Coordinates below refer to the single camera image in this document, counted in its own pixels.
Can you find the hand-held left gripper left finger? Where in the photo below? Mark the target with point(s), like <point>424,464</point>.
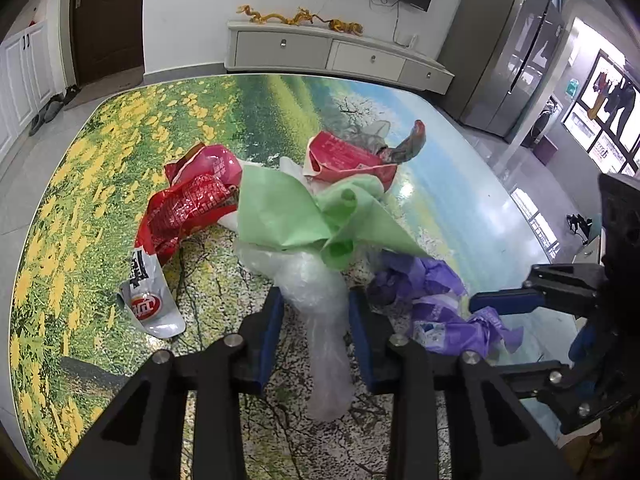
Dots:
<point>270,335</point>

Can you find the small black stand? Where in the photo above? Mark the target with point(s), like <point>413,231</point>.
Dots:
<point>577,224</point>

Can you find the green wall sign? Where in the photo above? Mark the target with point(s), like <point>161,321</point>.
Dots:
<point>571,87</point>

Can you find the white grey television cabinet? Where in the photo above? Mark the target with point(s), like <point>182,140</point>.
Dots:
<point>280,47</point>

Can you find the silver white snack packet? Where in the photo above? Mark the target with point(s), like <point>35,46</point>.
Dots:
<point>147,305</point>

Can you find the dark shoe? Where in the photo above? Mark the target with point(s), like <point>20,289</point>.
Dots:
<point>71,94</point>

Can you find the purple stool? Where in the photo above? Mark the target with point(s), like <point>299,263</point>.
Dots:
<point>545,150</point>

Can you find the red foil snack bag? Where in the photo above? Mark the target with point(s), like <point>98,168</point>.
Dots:
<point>185,205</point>

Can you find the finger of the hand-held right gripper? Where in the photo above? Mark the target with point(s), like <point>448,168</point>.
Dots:
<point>505,301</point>
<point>555,377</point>

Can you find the purple plastic bag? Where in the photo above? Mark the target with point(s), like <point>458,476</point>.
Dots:
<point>435,310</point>

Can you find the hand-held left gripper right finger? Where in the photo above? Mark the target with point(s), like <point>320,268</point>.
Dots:
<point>360,340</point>

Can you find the white shoe cabinet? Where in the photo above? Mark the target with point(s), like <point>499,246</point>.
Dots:
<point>25,75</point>

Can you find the long golden dragon ornament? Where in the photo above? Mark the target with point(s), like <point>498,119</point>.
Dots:
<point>280,17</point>

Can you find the grey double door refrigerator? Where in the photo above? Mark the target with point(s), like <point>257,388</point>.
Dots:
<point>500,60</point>

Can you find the clear bubble wrap bag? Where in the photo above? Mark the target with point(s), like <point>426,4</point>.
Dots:
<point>320,300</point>

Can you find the pink red paper bag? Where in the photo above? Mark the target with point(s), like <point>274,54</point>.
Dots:
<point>345,160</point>

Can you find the small golden ornament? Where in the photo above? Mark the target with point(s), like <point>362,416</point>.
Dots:
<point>345,26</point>

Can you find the balcony window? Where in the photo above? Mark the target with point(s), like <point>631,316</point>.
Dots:
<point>605,125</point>

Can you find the green plastic bag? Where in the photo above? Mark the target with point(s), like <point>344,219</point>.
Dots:
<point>280,210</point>

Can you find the grey brown door mat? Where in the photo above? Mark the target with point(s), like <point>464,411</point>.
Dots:
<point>105,90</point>

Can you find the dark brown door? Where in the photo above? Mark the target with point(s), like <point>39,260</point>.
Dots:
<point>105,20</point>

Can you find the clear printed wrapper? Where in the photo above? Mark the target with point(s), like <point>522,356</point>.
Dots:
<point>407,145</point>

